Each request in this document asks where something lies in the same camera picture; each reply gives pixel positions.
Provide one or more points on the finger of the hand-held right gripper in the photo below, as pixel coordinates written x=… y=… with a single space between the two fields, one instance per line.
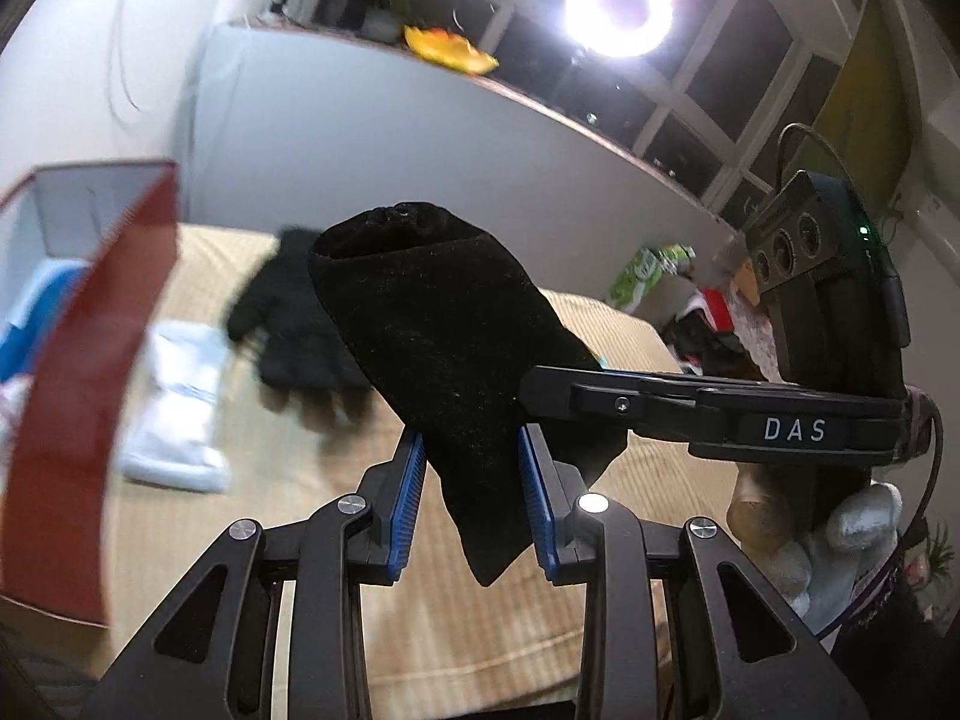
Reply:
x=600 y=394

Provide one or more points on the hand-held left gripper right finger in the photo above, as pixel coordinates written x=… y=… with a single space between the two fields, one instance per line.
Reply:
x=536 y=499

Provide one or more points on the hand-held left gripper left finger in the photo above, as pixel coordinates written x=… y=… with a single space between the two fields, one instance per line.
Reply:
x=405 y=499

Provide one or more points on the black sock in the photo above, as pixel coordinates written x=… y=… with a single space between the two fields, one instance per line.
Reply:
x=435 y=337

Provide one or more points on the dark red box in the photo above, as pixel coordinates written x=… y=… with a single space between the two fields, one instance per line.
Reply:
x=82 y=390

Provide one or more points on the blue cloth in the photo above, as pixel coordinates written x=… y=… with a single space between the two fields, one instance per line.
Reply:
x=30 y=330

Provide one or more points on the person's right forearm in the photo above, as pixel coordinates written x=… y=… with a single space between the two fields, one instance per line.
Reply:
x=900 y=615

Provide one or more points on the person's right hand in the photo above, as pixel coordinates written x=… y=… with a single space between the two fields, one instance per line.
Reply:
x=862 y=521

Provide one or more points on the white lace tablecloth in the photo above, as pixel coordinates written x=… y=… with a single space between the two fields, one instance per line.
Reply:
x=761 y=337

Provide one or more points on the cardboard box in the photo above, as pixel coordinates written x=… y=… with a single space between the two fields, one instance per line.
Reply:
x=742 y=274

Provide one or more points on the pile of clothes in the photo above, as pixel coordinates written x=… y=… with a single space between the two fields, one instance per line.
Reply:
x=705 y=330

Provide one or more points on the green and white paper bag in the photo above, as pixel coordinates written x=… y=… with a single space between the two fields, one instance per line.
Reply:
x=645 y=270

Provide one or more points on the black knit glove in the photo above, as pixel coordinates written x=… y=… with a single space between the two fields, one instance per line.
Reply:
x=285 y=330

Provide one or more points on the white sock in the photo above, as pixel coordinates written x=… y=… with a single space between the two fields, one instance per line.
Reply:
x=176 y=405

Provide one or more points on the white framed window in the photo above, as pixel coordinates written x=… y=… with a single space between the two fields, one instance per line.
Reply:
x=750 y=15

